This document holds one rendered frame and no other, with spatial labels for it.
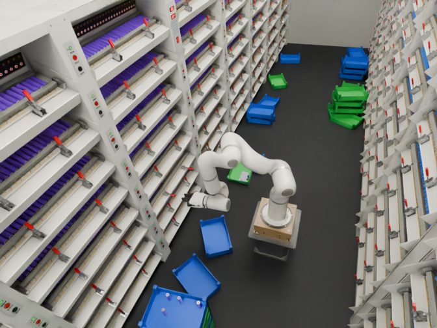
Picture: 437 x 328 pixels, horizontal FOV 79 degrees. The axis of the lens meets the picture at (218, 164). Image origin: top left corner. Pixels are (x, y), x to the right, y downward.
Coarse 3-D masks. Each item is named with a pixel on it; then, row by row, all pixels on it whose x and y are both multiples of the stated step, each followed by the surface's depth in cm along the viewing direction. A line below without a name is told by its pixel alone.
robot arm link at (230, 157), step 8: (208, 152) 139; (224, 152) 131; (232, 152) 130; (240, 152) 133; (200, 160) 141; (208, 160) 139; (216, 160) 135; (224, 160) 130; (232, 160) 129; (240, 160) 132; (200, 168) 143; (208, 168) 142; (224, 168) 137; (232, 168) 134; (208, 176) 146
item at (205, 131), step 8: (224, 104) 256; (216, 112) 250; (224, 112) 255; (208, 120) 239; (216, 120) 245; (200, 128) 231; (208, 128) 237; (200, 136) 229; (208, 136) 231; (200, 144) 217
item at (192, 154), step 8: (184, 152) 214; (192, 152) 212; (192, 160) 211; (176, 176) 199; (168, 184) 193; (176, 184) 195; (168, 192) 189; (160, 200) 184; (152, 208) 179; (160, 208) 180
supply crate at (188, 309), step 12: (156, 288) 144; (156, 300) 146; (168, 300) 146; (192, 300) 145; (204, 300) 137; (144, 312) 138; (156, 312) 142; (168, 312) 142; (180, 312) 141; (192, 312) 141; (204, 312) 137; (144, 324) 135; (156, 324) 138; (168, 324) 138; (180, 324) 137; (192, 324) 137
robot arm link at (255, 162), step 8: (224, 136) 140; (232, 136) 139; (224, 144) 136; (232, 144) 134; (240, 144) 141; (248, 152) 142; (256, 152) 144; (248, 160) 141; (256, 160) 141; (264, 160) 144; (272, 160) 150; (280, 160) 156; (248, 168) 144; (256, 168) 143; (264, 168) 144; (272, 168) 153; (280, 168) 154; (288, 168) 155
